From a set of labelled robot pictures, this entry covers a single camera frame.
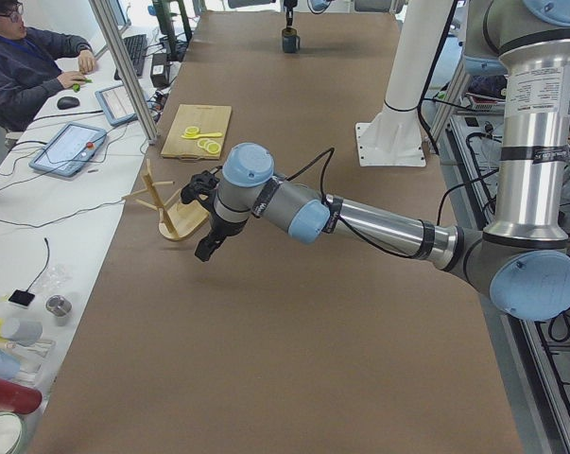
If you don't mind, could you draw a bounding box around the aluminium frame post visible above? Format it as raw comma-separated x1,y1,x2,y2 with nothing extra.
89,0,158,145

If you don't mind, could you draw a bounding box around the dark teal mug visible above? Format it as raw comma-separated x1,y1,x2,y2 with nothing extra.
281,27,301,54

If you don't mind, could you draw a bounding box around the wooden cup storage rack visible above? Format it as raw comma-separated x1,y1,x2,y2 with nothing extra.
121,158,209,241

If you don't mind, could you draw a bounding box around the bamboo cutting board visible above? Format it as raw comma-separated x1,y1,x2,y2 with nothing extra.
160,104,232,161

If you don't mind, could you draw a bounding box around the teach pendant tablet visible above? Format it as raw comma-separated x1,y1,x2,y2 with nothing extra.
29,122,107,178
95,84,137,127

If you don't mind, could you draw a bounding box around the far teach pendant tablet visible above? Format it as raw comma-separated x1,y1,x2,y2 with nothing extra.
95,84,137,127

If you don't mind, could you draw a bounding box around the red thermos bottle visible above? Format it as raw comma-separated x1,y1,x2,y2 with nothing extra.
0,378,43,414

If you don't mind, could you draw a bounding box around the seated person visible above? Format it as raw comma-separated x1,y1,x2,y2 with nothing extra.
0,1,97,131

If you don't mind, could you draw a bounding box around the black power adapter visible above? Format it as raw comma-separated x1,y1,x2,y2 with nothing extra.
150,53,170,88

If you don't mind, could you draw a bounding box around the lemon slice by knife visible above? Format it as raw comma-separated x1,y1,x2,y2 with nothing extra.
183,126,200,137

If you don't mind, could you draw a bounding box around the near teach pendant tablet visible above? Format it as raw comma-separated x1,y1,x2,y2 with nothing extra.
29,122,107,178

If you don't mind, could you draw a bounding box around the white camera pillar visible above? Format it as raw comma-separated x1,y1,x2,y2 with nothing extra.
355,0,457,167

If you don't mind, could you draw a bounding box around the front lemon slice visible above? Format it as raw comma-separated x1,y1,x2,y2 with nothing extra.
206,142,221,155

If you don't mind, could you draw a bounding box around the small steel cup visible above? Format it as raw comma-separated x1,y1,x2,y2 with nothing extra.
45,294,72,326

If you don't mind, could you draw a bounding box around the grey plastic cup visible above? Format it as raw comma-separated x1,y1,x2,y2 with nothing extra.
0,318,43,346

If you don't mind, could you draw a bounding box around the black keyboard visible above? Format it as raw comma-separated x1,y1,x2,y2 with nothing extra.
123,34,147,77

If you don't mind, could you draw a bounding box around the black computer mouse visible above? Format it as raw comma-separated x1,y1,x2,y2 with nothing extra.
56,96,80,111

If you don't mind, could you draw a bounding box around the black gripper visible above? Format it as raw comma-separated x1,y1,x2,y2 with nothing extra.
283,0,297,29
195,211,248,261

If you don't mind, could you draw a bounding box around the white green-rimmed bowl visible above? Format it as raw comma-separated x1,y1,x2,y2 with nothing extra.
0,412,26,454

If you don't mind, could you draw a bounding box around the black square pad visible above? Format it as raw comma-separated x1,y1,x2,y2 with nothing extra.
8,289,35,307

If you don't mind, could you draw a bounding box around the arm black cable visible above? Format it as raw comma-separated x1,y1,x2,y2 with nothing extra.
284,0,479,260

